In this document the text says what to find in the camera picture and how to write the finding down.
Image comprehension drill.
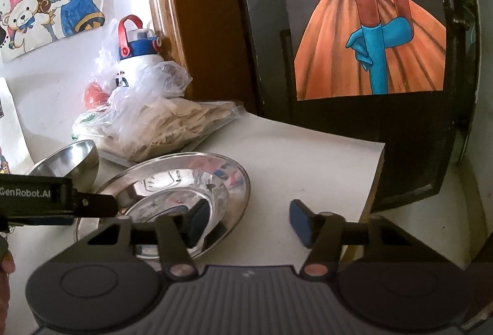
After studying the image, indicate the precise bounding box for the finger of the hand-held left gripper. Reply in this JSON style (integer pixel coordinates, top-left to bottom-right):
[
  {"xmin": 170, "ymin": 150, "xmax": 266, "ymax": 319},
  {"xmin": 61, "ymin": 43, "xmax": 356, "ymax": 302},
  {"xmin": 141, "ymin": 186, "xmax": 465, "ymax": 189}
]
[{"xmin": 71, "ymin": 190, "xmax": 122, "ymax": 219}]

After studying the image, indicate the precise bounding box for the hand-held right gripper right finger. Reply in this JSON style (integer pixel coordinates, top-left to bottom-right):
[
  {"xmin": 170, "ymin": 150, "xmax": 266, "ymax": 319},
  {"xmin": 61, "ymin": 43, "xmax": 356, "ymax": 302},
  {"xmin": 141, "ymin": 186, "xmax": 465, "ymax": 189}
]
[{"xmin": 289, "ymin": 199, "xmax": 418, "ymax": 280}]

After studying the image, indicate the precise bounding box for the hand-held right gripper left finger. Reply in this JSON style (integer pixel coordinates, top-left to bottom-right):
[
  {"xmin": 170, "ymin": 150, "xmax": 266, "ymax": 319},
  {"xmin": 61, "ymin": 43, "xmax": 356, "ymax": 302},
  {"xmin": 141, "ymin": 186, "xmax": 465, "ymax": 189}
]
[{"xmin": 75, "ymin": 200, "xmax": 212, "ymax": 280}]

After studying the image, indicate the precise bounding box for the wide-rim steel plate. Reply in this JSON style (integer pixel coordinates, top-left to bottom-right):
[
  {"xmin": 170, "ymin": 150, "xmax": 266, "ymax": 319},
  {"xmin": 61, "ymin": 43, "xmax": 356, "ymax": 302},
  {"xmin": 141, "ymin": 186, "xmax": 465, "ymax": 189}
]
[{"xmin": 76, "ymin": 152, "xmax": 252, "ymax": 262}]

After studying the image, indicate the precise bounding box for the person's left hand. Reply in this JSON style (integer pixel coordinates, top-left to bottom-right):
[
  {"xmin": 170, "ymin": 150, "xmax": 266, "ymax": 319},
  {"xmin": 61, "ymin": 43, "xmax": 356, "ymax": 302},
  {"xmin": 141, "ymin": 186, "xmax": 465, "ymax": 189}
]
[{"xmin": 0, "ymin": 250, "xmax": 17, "ymax": 305}]

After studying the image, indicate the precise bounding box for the steel bowl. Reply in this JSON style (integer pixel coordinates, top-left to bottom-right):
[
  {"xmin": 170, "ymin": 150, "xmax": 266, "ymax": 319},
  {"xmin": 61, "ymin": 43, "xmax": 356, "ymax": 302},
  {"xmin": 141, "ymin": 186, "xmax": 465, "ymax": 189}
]
[{"xmin": 24, "ymin": 140, "xmax": 100, "ymax": 197}]

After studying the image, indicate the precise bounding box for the white packet with green label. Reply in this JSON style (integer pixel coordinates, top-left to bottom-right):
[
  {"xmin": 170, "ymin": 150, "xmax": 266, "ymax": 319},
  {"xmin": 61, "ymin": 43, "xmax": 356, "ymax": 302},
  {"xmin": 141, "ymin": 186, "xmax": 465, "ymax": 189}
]
[{"xmin": 72, "ymin": 109, "xmax": 113, "ymax": 140}]

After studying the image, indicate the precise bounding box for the bag of flatbread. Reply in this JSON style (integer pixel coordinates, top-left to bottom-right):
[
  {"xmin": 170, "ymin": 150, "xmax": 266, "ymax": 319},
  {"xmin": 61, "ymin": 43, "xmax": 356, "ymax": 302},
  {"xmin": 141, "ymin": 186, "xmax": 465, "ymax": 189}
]
[{"xmin": 104, "ymin": 99, "xmax": 247, "ymax": 162}]

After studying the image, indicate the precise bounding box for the red tomato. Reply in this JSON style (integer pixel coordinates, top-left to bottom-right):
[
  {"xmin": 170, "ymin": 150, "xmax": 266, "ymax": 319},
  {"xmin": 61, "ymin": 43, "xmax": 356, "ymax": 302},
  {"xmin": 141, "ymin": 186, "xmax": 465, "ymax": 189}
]
[{"xmin": 84, "ymin": 82, "xmax": 111, "ymax": 108}]

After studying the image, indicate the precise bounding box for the crumpled clear plastic bag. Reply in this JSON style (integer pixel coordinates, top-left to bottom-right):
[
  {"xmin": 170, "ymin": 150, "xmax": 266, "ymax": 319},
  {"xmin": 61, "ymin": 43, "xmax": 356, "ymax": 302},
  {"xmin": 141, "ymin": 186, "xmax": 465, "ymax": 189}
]
[{"xmin": 90, "ymin": 18, "xmax": 193, "ymax": 135}]

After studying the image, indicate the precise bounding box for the white and blue water bottle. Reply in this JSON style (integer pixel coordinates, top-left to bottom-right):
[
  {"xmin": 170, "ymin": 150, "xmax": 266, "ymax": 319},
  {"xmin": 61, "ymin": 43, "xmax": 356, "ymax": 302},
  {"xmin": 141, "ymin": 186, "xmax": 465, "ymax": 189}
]
[{"xmin": 116, "ymin": 14, "xmax": 162, "ymax": 90}]

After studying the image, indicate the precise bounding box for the dark door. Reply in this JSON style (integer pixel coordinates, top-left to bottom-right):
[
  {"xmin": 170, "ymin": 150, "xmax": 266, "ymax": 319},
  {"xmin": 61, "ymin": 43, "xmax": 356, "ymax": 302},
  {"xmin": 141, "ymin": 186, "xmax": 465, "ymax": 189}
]
[{"xmin": 226, "ymin": 0, "xmax": 483, "ymax": 213}]

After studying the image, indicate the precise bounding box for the orange dress door poster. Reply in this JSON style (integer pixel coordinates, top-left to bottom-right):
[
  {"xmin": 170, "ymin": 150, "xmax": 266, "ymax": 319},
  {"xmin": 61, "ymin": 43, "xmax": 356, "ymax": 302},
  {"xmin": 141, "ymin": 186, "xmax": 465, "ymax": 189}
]
[{"xmin": 294, "ymin": 0, "xmax": 448, "ymax": 102}]

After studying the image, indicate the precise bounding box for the metal door latch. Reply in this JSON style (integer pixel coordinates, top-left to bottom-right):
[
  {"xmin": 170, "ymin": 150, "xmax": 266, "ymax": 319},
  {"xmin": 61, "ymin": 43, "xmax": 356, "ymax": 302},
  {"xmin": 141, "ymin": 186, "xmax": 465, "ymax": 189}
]
[{"xmin": 450, "ymin": 7, "xmax": 473, "ymax": 36}]

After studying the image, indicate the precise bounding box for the wooden door frame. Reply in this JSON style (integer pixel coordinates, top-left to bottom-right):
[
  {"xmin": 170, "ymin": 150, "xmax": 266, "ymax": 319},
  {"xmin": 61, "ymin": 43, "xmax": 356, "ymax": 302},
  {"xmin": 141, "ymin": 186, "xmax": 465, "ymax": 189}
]
[{"xmin": 141, "ymin": 0, "xmax": 263, "ymax": 117}]

